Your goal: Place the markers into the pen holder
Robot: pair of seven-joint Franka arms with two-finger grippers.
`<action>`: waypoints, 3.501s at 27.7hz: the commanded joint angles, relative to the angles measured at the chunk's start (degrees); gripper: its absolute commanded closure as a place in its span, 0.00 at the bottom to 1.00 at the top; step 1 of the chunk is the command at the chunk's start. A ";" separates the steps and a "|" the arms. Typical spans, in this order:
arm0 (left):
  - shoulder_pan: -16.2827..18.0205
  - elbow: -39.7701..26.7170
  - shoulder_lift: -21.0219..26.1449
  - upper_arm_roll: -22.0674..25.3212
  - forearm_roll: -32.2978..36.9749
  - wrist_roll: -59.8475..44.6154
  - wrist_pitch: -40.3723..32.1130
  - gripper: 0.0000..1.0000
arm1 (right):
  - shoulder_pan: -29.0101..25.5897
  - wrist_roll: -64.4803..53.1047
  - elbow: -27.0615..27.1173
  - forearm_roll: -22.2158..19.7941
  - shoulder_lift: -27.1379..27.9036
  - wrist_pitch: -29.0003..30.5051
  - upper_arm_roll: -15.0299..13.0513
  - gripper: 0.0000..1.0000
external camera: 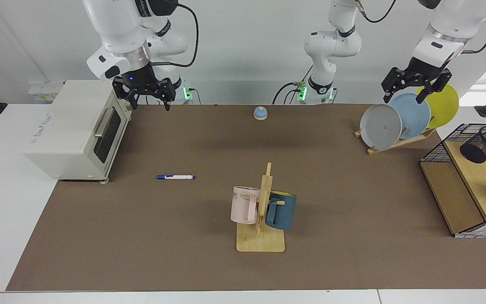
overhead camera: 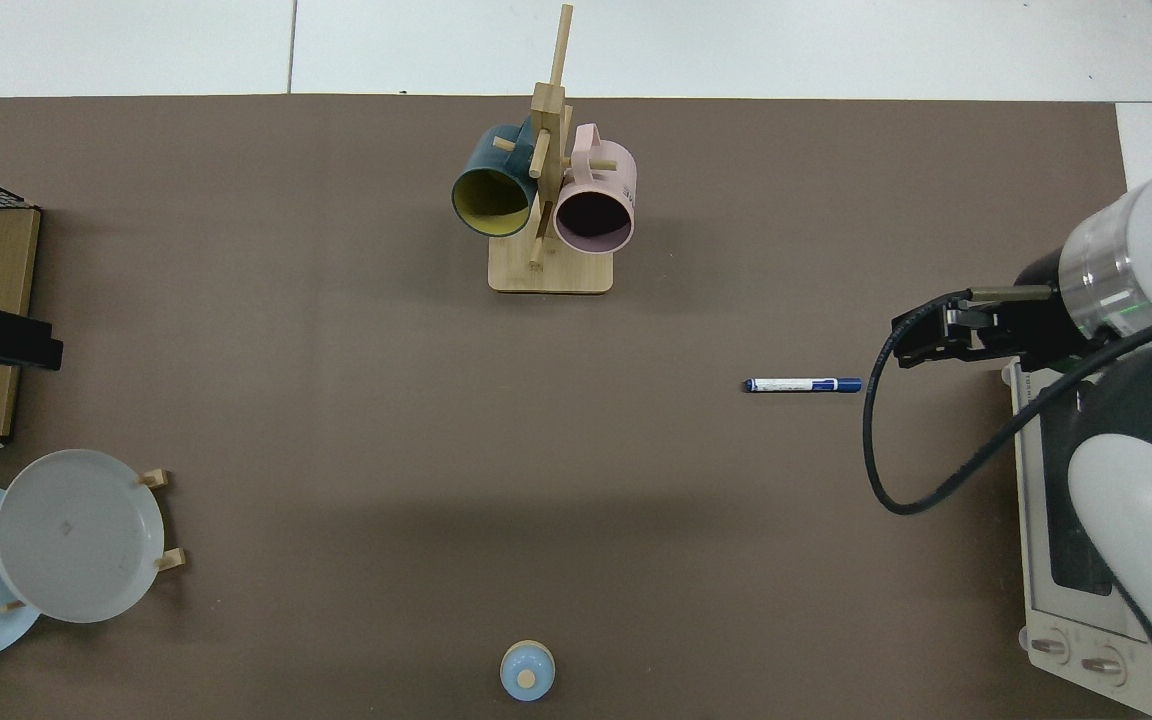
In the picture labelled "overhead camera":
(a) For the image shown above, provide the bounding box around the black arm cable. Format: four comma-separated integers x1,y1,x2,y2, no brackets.
863,290,1152,516

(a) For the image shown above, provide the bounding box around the pale toaster oven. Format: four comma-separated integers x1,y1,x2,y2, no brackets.
1001,360,1152,717

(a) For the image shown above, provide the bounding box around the grey plate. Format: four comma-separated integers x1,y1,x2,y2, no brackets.
0,449,165,624

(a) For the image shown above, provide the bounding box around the blue and white marker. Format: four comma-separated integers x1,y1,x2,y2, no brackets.
744,377,864,393

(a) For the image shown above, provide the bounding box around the pink mug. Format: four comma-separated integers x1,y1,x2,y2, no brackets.
553,123,638,255

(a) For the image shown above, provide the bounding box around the dark teal mug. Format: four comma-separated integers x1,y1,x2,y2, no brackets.
451,122,540,239

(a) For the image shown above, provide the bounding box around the wooden plate rack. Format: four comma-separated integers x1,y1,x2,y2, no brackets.
0,468,187,613

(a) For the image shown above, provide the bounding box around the brown table cloth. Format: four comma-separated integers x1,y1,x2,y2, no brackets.
0,95,1142,720

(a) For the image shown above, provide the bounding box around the wooden cup stand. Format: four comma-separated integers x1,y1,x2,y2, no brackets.
488,3,619,295

